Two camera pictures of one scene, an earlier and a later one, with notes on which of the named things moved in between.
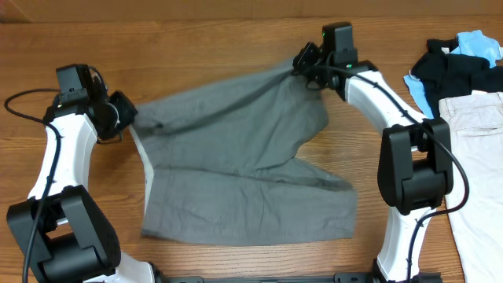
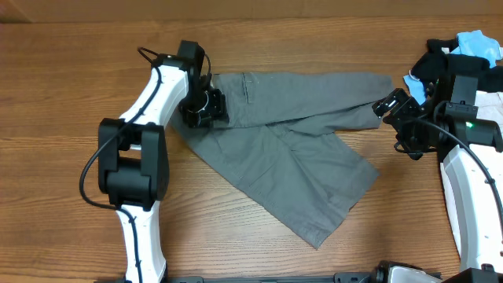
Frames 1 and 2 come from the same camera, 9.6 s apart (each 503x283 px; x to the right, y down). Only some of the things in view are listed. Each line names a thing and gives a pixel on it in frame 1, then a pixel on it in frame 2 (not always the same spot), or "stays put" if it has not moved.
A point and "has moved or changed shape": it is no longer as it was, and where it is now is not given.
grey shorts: (224, 165) has moved or changed shape
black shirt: (444, 75) stays put
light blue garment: (471, 42) stays put
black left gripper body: (119, 113) to (203, 106)
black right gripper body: (310, 64) to (411, 135)
